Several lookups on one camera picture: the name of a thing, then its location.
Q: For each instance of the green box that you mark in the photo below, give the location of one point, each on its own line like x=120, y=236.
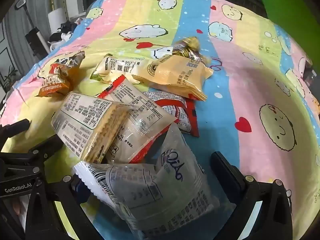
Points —
x=280, y=0

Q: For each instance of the gold candy packet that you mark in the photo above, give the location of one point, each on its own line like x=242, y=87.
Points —
x=186, y=48

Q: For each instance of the striped printed blanket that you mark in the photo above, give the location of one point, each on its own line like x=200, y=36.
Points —
x=250, y=92

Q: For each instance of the white green snack packet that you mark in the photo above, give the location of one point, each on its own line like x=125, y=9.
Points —
x=120, y=66

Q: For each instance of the black upright appliance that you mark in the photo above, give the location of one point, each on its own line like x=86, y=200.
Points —
x=35, y=38

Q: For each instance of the clear plastic snack packet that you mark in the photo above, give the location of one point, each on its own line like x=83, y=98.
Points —
x=160, y=192

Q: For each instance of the potted plant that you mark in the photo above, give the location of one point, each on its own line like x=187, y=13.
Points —
x=10, y=76

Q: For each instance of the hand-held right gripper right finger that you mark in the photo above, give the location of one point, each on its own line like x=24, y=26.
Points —
x=220, y=165

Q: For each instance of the red snack packet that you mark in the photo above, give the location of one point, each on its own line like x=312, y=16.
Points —
x=180, y=112

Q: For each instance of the pile of dark clothes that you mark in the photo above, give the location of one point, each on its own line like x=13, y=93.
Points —
x=63, y=31

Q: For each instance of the person's left hand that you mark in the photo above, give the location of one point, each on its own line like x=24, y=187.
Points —
x=16, y=207

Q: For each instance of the yellow snack packet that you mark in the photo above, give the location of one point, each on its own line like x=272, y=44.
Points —
x=180, y=77

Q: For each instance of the oval mirror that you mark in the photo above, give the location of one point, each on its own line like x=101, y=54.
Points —
x=20, y=3

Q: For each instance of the white red-edged snack packet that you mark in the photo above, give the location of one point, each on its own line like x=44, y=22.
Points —
x=142, y=130

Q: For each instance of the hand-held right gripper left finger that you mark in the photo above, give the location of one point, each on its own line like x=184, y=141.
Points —
x=75, y=192

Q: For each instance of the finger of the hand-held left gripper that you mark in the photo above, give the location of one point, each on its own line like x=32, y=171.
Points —
x=42, y=148
x=15, y=128

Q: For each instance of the cracker packet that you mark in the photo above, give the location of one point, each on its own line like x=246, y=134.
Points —
x=82, y=120

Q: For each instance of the panda print snack packet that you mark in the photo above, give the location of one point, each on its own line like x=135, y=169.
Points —
x=58, y=75

